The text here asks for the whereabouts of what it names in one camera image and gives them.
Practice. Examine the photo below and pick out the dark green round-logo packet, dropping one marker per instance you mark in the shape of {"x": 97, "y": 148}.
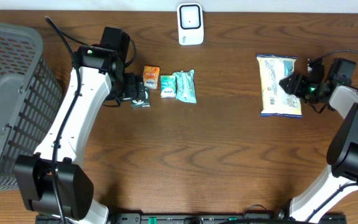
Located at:
{"x": 144, "y": 103}

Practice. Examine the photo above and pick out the mint green pouch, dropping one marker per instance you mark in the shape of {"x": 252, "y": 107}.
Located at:
{"x": 185, "y": 86}

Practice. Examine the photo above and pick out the green tissue pack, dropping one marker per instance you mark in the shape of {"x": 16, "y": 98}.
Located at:
{"x": 168, "y": 86}

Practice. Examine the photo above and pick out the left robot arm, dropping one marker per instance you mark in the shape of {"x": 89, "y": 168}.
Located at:
{"x": 52, "y": 181}

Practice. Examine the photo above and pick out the white barcode scanner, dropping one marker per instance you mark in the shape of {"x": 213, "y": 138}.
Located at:
{"x": 190, "y": 24}

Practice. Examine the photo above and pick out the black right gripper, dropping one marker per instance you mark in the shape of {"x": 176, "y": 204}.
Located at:
{"x": 296, "y": 84}

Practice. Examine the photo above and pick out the orange tissue pack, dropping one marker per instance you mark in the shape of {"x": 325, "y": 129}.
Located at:
{"x": 150, "y": 76}

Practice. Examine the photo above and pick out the cream snack bag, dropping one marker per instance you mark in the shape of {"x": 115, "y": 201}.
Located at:
{"x": 275, "y": 102}

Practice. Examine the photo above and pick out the grey plastic shopping basket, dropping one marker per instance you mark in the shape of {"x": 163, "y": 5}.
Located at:
{"x": 30, "y": 97}

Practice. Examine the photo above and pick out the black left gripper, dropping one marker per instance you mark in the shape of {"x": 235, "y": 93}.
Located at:
{"x": 139, "y": 91}

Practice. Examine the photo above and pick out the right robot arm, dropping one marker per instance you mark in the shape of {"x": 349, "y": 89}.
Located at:
{"x": 340, "y": 177}

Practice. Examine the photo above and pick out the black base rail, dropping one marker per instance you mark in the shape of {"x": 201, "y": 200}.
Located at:
{"x": 253, "y": 218}

